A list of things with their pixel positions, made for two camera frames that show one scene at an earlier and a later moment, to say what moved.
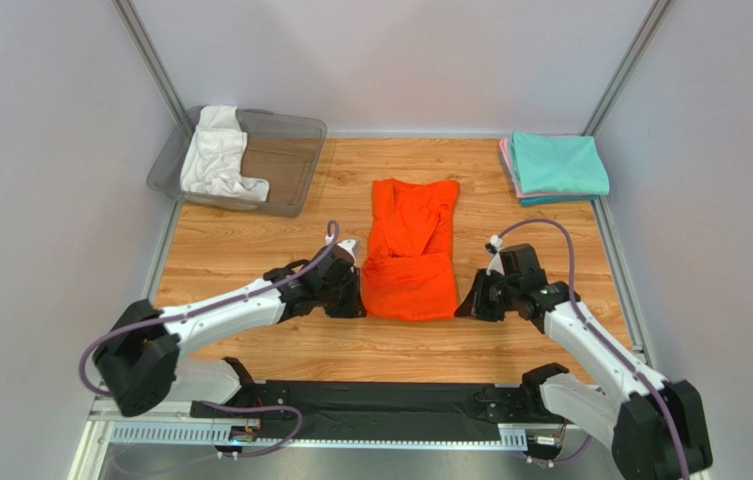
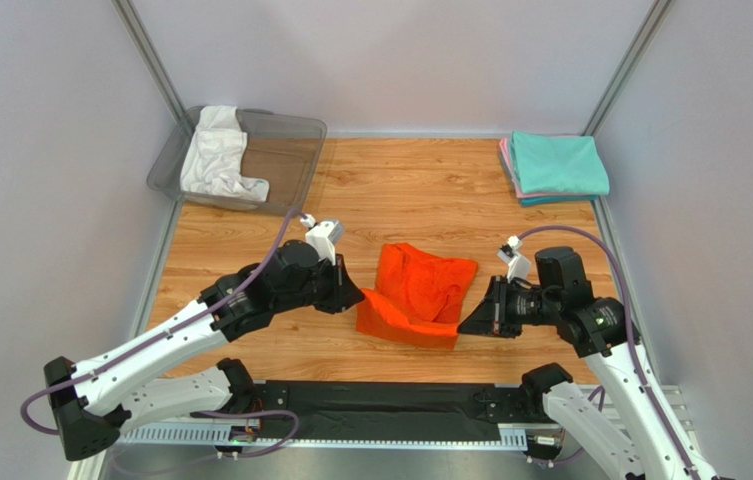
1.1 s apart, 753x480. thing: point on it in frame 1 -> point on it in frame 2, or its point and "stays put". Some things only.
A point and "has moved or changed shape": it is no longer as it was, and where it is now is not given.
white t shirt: [214, 157] stays put
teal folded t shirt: [558, 163] stays put
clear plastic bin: [283, 150] stays put
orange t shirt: [410, 264] has moved or changed shape
